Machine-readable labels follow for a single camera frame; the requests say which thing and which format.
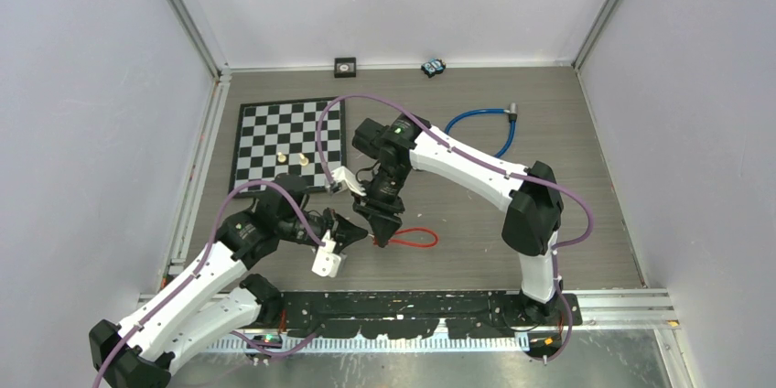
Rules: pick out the small blue toy car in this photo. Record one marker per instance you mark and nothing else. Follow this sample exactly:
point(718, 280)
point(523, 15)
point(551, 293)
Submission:
point(433, 67)

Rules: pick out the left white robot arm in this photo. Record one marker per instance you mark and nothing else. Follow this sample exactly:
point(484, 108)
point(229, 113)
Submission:
point(217, 292)

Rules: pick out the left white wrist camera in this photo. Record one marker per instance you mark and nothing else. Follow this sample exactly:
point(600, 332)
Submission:
point(327, 263)

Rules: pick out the small black square box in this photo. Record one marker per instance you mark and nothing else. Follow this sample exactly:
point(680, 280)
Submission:
point(345, 67)

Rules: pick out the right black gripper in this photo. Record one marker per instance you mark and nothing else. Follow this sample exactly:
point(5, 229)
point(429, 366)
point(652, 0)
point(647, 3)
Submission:
point(383, 227)

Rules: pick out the red cable padlock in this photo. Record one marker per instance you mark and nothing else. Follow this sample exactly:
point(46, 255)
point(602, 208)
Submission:
point(416, 237)

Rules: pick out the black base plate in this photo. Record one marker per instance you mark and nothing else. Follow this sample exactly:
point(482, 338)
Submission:
point(408, 315)

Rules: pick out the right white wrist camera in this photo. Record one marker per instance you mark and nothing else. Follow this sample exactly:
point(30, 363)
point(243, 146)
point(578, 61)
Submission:
point(342, 178)

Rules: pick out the blue cable lock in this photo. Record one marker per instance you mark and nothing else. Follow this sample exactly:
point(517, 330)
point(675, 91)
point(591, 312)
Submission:
point(504, 120)

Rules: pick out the black white chessboard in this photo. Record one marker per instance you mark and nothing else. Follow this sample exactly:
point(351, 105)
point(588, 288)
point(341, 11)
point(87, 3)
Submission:
point(291, 127)

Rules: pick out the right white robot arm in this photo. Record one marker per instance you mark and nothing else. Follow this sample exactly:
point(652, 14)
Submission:
point(532, 209)

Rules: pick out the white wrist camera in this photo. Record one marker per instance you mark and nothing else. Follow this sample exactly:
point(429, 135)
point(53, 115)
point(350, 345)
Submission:
point(327, 263)
point(342, 178)

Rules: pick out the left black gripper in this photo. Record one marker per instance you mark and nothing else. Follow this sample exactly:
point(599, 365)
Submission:
point(346, 232)

